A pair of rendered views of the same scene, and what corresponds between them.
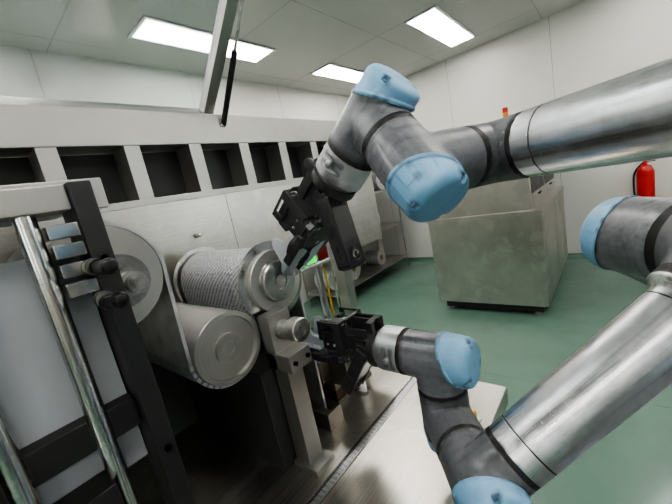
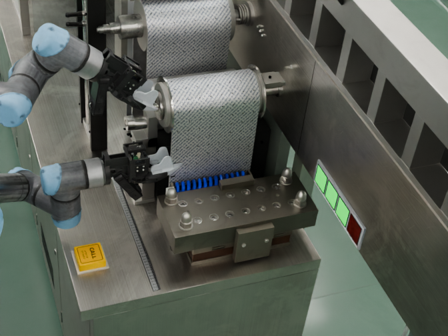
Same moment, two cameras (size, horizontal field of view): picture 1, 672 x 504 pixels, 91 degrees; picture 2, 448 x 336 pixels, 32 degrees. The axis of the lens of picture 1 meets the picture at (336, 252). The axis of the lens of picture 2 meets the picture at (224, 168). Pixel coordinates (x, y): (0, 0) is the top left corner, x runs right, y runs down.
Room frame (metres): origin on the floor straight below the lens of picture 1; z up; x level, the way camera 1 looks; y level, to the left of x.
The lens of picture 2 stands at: (1.43, -1.28, 2.46)
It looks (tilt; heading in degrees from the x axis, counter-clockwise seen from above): 41 degrees down; 115
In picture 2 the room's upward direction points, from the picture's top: 7 degrees clockwise
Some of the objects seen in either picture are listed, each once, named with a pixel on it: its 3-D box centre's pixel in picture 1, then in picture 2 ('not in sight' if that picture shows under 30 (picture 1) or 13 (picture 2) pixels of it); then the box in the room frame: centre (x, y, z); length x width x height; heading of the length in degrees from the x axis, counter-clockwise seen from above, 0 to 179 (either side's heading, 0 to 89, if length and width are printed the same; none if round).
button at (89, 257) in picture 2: not in sight; (89, 257); (0.57, -0.16, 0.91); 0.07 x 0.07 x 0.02; 49
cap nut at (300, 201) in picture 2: not in sight; (301, 197); (0.98, 0.22, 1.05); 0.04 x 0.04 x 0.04
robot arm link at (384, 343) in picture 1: (392, 349); (94, 171); (0.51, -0.06, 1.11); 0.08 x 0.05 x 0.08; 139
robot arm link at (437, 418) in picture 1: (449, 421); (61, 203); (0.45, -0.12, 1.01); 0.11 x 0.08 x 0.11; 178
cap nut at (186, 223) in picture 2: not in sight; (186, 219); (0.77, -0.02, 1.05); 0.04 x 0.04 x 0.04
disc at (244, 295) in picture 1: (272, 280); (165, 104); (0.60, 0.13, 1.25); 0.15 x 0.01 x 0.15; 139
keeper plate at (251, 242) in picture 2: not in sight; (253, 243); (0.92, 0.08, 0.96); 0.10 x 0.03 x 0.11; 49
